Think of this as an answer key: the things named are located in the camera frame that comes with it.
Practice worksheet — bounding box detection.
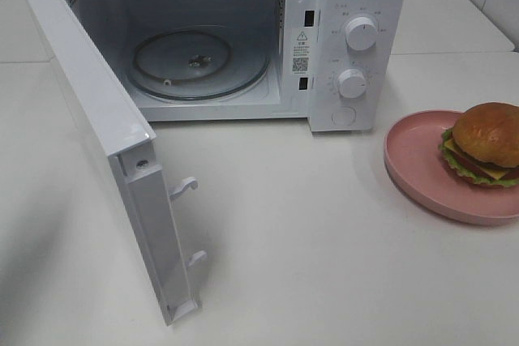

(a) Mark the round white door button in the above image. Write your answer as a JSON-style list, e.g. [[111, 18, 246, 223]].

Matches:
[[332, 107, 356, 126]]

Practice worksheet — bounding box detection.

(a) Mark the white microwave knob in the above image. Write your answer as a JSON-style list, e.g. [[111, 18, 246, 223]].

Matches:
[[344, 15, 378, 51], [337, 69, 367, 99]]

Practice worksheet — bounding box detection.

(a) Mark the white microwave door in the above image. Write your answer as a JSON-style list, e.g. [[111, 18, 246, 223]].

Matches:
[[26, 0, 207, 324]]

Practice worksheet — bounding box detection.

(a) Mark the pink round plate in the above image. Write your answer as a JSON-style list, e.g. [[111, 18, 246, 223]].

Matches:
[[384, 110, 518, 225]]

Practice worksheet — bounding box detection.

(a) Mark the toy burger with lettuce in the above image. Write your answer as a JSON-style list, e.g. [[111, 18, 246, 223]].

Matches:
[[439, 102, 518, 189]]

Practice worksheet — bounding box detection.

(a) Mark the white warning label sticker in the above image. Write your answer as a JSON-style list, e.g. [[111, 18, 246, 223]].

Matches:
[[290, 28, 311, 75]]

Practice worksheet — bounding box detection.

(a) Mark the white microwave oven body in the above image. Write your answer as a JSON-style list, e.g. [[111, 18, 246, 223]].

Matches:
[[66, 0, 403, 132]]

